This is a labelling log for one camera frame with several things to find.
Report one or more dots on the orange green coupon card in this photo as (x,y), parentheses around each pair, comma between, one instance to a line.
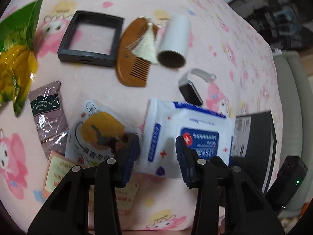
(57,168)

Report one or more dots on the grey sofa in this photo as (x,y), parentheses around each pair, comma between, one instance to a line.
(296,99)

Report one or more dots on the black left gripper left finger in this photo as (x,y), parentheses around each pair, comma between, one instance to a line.
(66,209)

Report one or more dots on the wooden comb with tassel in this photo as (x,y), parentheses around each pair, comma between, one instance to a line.
(131,70)

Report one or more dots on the green yellow corn snack bag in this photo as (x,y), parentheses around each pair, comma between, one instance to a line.
(18,61)

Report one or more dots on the white lint roller refill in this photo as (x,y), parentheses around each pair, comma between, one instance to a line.
(173,49)

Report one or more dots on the white blue alcohol wipes pack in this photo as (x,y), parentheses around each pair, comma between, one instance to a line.
(208,133)

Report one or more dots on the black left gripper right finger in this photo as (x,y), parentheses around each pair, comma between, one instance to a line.
(196,174)

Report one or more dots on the black square frame box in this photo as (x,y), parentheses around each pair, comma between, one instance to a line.
(91,38)

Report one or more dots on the brown coffee sachet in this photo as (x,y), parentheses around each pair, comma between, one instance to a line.
(49,117)

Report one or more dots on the white yellow face mask packet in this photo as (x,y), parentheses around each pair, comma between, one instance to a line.
(97,134)

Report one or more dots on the smartwatch with grey strap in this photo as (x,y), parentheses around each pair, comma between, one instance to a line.
(187,88)

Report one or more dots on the black cardboard storage box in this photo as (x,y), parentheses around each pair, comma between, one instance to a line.
(254,147)

